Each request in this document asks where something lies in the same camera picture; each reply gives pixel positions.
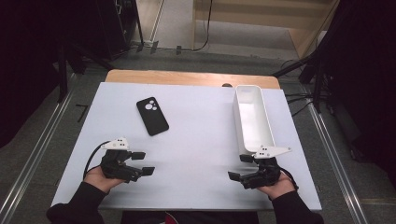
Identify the black floor cable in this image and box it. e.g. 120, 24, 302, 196
181, 0, 214, 53
291, 101, 314, 118
284, 91, 314, 105

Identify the black equipment cabinet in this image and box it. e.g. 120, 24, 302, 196
92, 0, 146, 62

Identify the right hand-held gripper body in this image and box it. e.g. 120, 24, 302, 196
240, 145, 293, 190

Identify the hand-held gripper black cable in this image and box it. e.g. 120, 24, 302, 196
279, 167, 300, 191
82, 140, 111, 181

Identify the wooden table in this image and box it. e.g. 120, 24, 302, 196
105, 68, 281, 91

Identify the metal floor rail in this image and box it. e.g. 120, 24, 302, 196
306, 102, 370, 224
0, 74, 78, 224

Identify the dark curtain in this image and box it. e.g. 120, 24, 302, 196
0, 0, 101, 148
323, 0, 396, 181

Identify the black phone case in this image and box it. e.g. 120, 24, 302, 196
135, 96, 170, 137

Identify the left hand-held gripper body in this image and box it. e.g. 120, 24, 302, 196
100, 136, 145, 184

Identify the person's left hand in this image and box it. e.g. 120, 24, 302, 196
83, 165, 125, 194

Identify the black metal stand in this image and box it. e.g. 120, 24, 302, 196
272, 46, 328, 113
52, 40, 115, 104

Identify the right hand-held gripper black cable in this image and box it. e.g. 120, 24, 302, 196
279, 167, 300, 191

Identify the person's right hand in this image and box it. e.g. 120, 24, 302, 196
256, 171, 297, 201

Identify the light wooden furniture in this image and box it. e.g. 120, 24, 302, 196
191, 0, 340, 60

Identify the white paper sheet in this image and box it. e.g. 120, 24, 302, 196
50, 81, 323, 212

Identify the left hand-held gripper black cable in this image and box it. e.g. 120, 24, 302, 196
82, 140, 111, 181

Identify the white oblong plastic container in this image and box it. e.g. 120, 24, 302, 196
233, 84, 276, 157

